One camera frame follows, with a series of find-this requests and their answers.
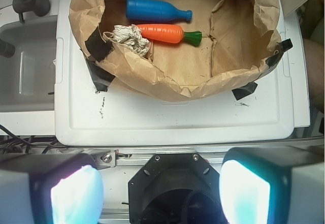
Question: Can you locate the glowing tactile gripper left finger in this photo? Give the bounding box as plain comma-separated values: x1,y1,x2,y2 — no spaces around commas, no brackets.
1,153,104,223

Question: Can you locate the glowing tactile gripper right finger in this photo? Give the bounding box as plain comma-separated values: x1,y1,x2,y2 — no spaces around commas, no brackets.
219,147,324,223

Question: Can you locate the blue plastic bottle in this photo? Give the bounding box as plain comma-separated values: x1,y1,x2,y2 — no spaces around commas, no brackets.
126,0,193,23

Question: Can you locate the white plastic tray lid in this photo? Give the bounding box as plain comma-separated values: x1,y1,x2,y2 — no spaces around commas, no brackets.
54,0,295,147

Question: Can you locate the black tape strip lower right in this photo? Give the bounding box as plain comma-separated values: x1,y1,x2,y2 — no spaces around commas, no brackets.
232,82,258,101

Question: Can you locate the black tape strip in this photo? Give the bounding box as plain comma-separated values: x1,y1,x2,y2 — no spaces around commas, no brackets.
232,82,258,101
85,27,115,92
258,39,293,79

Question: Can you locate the grey plastic sink basin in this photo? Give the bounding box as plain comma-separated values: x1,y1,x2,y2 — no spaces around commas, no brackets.
1,16,57,112

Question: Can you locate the black tape strip left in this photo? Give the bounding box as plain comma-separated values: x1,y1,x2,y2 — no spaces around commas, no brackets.
85,27,115,92

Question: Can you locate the crumpled white paper towel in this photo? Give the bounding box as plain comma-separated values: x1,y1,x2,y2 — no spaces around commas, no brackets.
103,24,150,56

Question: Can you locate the orange toy carrot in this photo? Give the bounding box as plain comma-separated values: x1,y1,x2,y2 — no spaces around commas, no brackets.
137,24,203,47

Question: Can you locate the black cables bundle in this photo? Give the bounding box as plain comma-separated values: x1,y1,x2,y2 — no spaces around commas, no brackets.
0,124,67,155

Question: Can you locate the aluminium frame rail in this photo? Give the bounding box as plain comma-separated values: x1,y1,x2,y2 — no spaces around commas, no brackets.
55,136,324,170

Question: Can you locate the black octagonal mount bracket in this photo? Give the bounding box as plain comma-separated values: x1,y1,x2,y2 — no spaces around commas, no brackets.
128,153,227,223

